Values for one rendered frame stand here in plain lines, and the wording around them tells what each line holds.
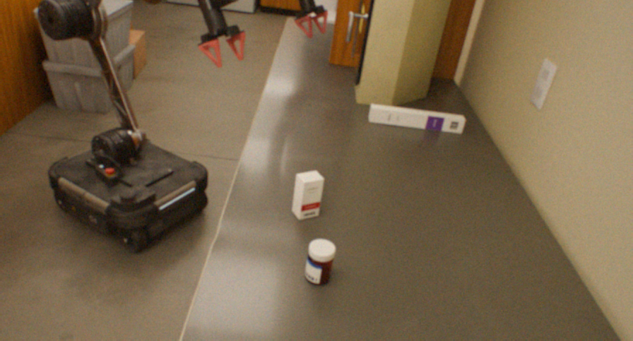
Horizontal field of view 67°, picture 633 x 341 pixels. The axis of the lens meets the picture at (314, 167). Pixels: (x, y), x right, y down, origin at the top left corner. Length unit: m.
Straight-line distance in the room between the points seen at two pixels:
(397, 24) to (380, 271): 0.82
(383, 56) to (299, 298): 0.90
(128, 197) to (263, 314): 1.42
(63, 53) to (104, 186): 1.39
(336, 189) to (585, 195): 0.52
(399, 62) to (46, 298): 1.61
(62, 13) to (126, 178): 0.75
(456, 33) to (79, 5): 1.59
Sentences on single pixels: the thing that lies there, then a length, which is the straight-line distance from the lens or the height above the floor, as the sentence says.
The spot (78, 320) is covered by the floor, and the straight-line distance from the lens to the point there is 2.11.
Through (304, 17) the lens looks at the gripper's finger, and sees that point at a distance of 1.81.
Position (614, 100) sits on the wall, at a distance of 1.11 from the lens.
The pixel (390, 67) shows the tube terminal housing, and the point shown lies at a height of 1.07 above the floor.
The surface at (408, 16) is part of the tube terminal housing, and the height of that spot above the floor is 1.23.
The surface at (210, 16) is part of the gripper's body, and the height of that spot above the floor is 1.17.
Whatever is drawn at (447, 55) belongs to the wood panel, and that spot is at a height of 1.03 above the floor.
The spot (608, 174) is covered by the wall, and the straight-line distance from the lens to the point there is 1.08.
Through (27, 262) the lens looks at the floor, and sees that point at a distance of 2.41.
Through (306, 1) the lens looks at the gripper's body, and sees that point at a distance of 1.85.
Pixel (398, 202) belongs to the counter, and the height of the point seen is 0.94.
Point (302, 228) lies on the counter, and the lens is 0.95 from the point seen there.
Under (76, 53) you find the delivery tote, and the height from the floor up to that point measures 0.41.
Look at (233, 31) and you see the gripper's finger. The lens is 1.47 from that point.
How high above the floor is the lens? 1.52
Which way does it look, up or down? 30 degrees down
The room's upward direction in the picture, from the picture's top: 8 degrees clockwise
